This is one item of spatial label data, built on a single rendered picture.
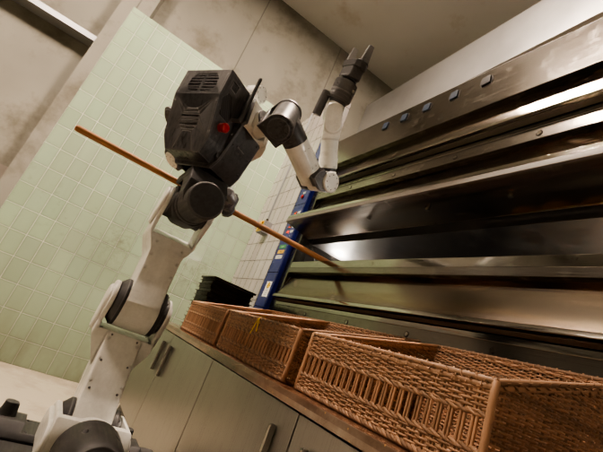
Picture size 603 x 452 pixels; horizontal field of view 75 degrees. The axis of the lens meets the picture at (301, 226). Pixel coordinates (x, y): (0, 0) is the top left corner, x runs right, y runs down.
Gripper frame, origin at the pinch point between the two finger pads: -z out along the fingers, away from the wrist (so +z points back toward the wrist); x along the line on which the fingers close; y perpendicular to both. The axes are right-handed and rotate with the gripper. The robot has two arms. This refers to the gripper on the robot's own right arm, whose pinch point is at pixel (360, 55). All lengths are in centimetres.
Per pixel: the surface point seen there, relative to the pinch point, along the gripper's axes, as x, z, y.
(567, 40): -27, -40, 62
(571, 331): -86, 55, 43
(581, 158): -69, 13, 38
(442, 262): -33, 55, 52
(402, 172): 22, 25, 60
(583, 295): -80, 45, 51
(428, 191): -21, 33, 40
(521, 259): -60, 43, 51
